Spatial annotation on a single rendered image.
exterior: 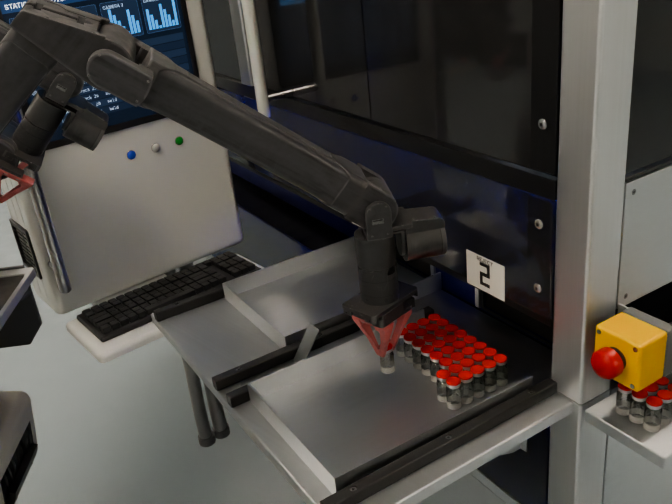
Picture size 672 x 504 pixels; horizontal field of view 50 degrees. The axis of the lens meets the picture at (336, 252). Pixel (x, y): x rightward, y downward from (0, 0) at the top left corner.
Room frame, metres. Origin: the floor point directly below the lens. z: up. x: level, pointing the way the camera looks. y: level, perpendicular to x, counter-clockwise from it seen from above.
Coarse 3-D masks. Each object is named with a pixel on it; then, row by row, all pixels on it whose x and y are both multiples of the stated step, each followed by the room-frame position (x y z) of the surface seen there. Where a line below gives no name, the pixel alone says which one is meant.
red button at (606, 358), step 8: (600, 352) 0.77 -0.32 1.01; (608, 352) 0.76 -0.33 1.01; (616, 352) 0.76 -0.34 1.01; (592, 360) 0.77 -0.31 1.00; (600, 360) 0.76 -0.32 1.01; (608, 360) 0.75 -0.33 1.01; (616, 360) 0.75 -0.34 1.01; (600, 368) 0.76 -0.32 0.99; (608, 368) 0.75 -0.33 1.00; (616, 368) 0.75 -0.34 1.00; (600, 376) 0.76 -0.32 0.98; (608, 376) 0.75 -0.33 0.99; (616, 376) 0.75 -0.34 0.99
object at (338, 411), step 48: (288, 384) 0.96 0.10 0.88; (336, 384) 0.95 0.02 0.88; (384, 384) 0.93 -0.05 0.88; (432, 384) 0.92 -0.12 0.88; (528, 384) 0.86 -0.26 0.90; (288, 432) 0.81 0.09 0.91; (336, 432) 0.83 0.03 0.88; (384, 432) 0.82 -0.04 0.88; (432, 432) 0.78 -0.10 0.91; (336, 480) 0.70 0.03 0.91
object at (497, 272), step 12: (468, 252) 1.03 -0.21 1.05; (468, 264) 1.03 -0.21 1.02; (492, 264) 0.98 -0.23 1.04; (468, 276) 1.03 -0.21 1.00; (492, 276) 0.98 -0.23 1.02; (504, 276) 0.96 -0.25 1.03; (480, 288) 1.00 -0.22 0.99; (492, 288) 0.98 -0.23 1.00; (504, 288) 0.96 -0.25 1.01; (504, 300) 0.96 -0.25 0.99
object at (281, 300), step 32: (320, 256) 1.38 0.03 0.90; (352, 256) 1.40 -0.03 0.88; (224, 288) 1.27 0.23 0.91; (256, 288) 1.30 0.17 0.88; (288, 288) 1.29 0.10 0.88; (320, 288) 1.27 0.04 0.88; (352, 288) 1.26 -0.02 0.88; (256, 320) 1.15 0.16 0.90; (288, 320) 1.16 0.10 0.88; (320, 320) 1.15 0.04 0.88
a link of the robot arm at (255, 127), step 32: (96, 64) 0.80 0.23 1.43; (128, 64) 0.80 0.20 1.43; (160, 64) 0.84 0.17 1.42; (128, 96) 0.81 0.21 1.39; (160, 96) 0.84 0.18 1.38; (192, 96) 0.85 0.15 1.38; (224, 96) 0.87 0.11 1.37; (192, 128) 0.85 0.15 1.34; (224, 128) 0.86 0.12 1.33; (256, 128) 0.86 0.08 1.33; (256, 160) 0.87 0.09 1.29; (288, 160) 0.87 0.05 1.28; (320, 160) 0.88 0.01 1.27; (320, 192) 0.88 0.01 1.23; (352, 192) 0.88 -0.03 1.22; (384, 192) 0.89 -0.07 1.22
